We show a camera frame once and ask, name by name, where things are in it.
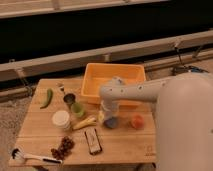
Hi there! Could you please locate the blue sponge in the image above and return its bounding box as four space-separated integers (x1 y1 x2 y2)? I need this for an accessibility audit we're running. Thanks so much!
104 117 118 129

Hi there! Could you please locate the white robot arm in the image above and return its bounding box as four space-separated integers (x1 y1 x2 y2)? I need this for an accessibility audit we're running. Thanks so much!
99 72 213 171

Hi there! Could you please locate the green cup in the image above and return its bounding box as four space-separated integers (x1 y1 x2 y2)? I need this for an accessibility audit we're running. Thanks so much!
71 102 85 118

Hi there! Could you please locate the white paper cup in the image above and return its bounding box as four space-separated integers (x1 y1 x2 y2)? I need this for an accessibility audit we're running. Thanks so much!
52 110 71 130

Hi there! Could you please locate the orange peach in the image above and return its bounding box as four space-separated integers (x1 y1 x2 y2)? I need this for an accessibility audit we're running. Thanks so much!
131 115 144 129

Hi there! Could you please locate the orange plastic bin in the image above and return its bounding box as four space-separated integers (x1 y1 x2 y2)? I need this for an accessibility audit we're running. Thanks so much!
80 62 147 108

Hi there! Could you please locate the brown chocolate bar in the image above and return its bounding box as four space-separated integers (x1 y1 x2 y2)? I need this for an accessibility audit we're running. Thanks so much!
84 128 102 155

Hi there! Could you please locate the bunch of dark grapes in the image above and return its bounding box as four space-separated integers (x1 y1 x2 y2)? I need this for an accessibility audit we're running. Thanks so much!
51 136 75 160

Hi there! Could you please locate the green pepper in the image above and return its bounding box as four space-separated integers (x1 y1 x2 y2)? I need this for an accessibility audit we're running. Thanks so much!
40 89 53 109

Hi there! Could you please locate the white dish brush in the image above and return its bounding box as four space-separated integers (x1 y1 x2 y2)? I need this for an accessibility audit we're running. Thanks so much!
11 148 63 164

